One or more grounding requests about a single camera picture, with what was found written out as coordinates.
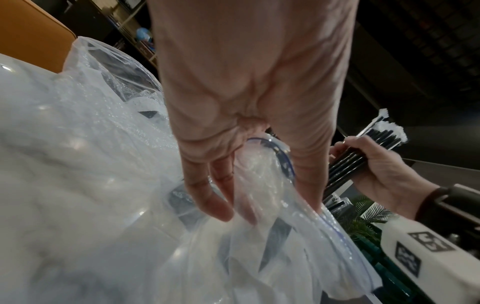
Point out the black wristband with marker tags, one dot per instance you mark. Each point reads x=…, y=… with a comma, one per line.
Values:
x=442, y=207

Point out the clear zip bag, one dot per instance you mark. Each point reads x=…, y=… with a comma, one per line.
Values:
x=300, y=246
x=93, y=118

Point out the green plant pot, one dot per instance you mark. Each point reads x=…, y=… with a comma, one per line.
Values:
x=378, y=267

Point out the orange upholstered chair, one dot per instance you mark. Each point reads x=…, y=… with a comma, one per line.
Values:
x=30, y=35

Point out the bundle of black straws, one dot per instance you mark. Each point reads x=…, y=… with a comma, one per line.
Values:
x=360, y=157

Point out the person's right hand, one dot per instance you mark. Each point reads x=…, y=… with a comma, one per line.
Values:
x=386, y=172

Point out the blue globe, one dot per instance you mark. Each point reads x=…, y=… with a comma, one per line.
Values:
x=143, y=34

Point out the green palm plant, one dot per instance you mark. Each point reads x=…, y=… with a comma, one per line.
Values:
x=363, y=219

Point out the person's left hand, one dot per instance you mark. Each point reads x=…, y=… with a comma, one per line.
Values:
x=247, y=74

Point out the gold framed wall shelf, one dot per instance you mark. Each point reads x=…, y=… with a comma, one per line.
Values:
x=127, y=29

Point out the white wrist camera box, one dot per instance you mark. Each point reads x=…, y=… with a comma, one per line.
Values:
x=423, y=255

